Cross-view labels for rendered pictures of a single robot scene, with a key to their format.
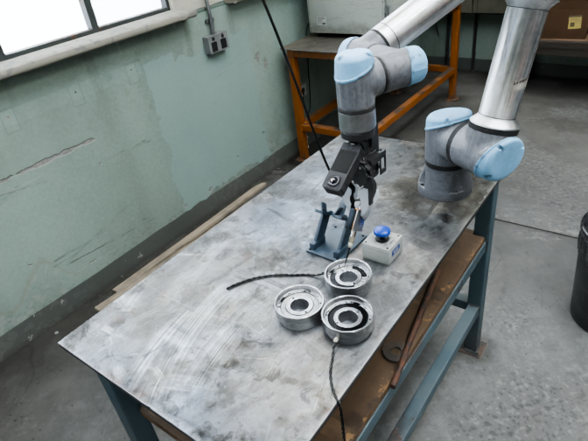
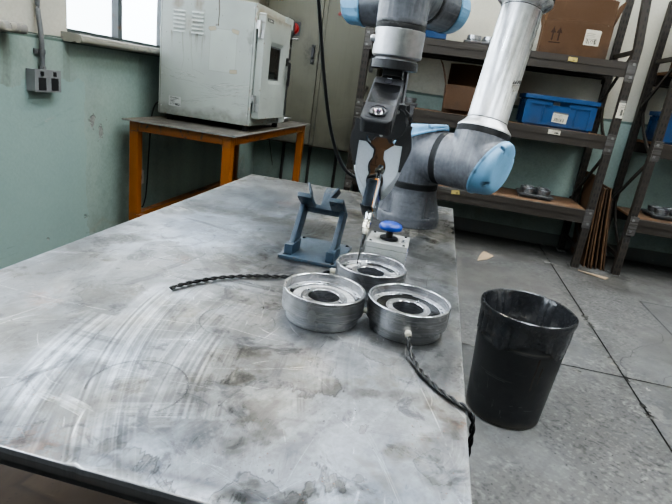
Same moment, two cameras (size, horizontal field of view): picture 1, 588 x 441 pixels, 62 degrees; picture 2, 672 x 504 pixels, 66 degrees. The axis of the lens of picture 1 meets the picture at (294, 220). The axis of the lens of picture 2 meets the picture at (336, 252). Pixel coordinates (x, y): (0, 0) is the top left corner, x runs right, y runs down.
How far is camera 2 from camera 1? 0.61 m
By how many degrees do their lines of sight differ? 32
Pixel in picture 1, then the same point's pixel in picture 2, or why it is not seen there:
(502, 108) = (501, 107)
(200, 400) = (205, 438)
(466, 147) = (460, 151)
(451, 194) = (423, 220)
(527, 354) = not seen: hidden behind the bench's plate
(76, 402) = not seen: outside the picture
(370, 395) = not seen: hidden behind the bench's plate
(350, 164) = (396, 97)
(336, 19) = (193, 102)
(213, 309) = (156, 312)
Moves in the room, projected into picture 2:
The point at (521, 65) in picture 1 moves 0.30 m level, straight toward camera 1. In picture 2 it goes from (520, 63) to (596, 55)
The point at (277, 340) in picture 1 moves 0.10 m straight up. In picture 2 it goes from (305, 345) to (316, 263)
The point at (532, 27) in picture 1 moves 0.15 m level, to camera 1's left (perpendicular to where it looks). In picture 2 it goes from (533, 25) to (479, 11)
